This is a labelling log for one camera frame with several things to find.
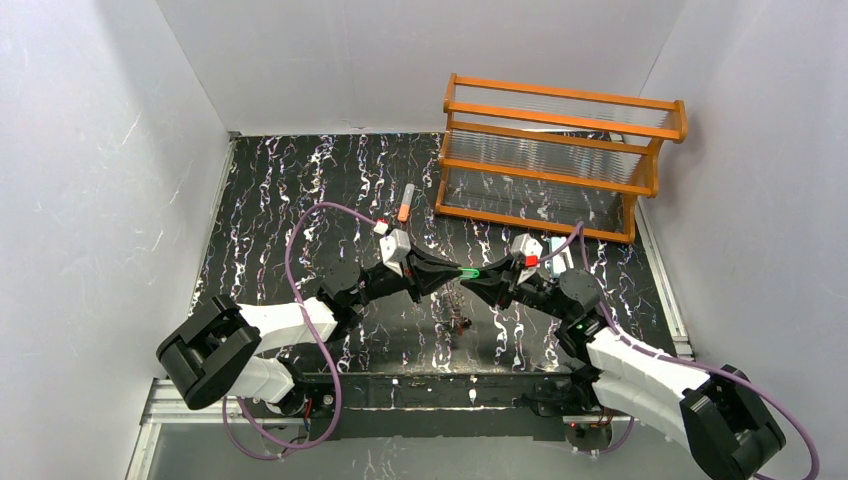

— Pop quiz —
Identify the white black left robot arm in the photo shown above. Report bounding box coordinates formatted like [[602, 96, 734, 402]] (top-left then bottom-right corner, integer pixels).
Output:
[[155, 248, 462, 410]]

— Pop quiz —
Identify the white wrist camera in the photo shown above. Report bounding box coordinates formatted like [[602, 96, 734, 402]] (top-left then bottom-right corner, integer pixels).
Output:
[[510, 233, 543, 268], [379, 229, 411, 277]]

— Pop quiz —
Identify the green headed key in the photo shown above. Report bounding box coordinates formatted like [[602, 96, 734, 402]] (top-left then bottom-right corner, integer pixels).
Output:
[[459, 267, 480, 279]]

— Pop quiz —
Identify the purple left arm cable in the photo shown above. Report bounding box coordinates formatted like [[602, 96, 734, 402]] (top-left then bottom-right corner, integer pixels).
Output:
[[220, 201, 392, 462]]

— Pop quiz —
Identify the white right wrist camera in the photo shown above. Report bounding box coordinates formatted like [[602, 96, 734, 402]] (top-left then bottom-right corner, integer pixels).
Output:
[[510, 233, 543, 268]]

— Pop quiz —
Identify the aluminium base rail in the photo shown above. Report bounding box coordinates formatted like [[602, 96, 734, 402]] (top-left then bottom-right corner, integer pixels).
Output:
[[127, 372, 672, 479]]

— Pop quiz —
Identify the grey orange marker pen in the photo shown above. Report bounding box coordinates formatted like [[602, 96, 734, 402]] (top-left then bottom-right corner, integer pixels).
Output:
[[397, 183, 416, 223]]

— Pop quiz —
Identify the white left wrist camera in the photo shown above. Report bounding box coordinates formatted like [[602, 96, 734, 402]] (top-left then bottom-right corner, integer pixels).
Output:
[[379, 229, 411, 277]]

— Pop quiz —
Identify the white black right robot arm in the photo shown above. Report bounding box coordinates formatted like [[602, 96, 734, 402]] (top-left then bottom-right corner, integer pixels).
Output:
[[460, 256, 786, 479]]

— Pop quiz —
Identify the orange wooden two-tier shelf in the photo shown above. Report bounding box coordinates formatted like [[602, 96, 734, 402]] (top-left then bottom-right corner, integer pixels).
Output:
[[435, 74, 689, 244]]

